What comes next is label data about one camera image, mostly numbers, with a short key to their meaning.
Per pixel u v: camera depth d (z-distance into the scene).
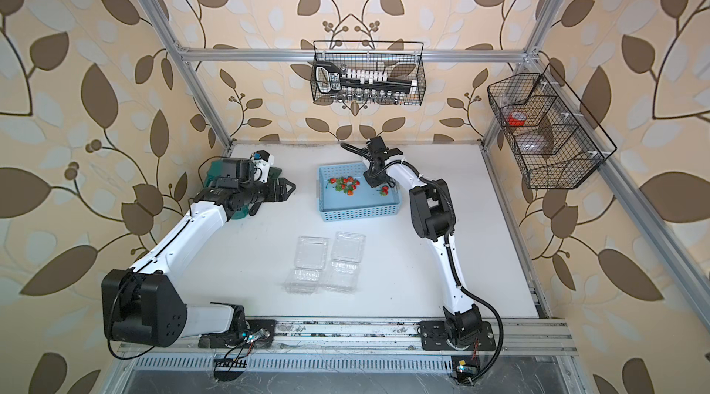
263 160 0.75
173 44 0.89
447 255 0.64
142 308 0.41
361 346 0.74
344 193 1.04
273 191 0.74
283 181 0.77
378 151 0.88
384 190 1.04
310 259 0.89
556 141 0.74
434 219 0.63
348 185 1.05
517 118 0.81
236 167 0.64
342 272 0.86
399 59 0.91
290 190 0.81
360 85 0.83
